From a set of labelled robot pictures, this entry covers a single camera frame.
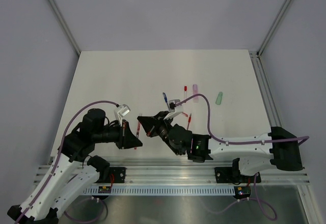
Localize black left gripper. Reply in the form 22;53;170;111
93;118;143;148

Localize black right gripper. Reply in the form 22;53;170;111
139;114;173;148

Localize red marker pen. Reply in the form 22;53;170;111
134;113;142;150

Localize blue ballpoint pen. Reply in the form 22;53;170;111
162;92;170;110

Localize red gel pen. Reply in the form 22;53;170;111
186;113;192;130

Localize pink highlighter pen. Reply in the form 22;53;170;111
193;84;199;103

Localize green highlighter pen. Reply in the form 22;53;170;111
215;92;224;105

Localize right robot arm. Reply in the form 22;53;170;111
137;111;303;181

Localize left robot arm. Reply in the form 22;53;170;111
7;104;143;223

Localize white red marker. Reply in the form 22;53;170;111
184;86;188;99

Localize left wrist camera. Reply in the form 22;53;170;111
114;104;130;125

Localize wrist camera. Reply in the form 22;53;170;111
164;99;184;120
114;104;130;125

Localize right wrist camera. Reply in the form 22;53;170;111
164;99;184;120

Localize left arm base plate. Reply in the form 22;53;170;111
96;167;126;184

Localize white slotted cable duct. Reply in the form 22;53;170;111
82;186;235;196

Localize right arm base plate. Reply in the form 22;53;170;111
214;167;254;185

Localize right side aluminium rail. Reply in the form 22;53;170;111
249;51;283;127

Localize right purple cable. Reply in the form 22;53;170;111
177;94;310;221

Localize left aluminium frame post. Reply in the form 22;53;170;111
46;0;81;57

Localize aluminium frame post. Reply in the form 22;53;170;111
257;0;294;58
46;0;81;57

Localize right aluminium frame post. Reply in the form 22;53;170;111
257;0;294;58

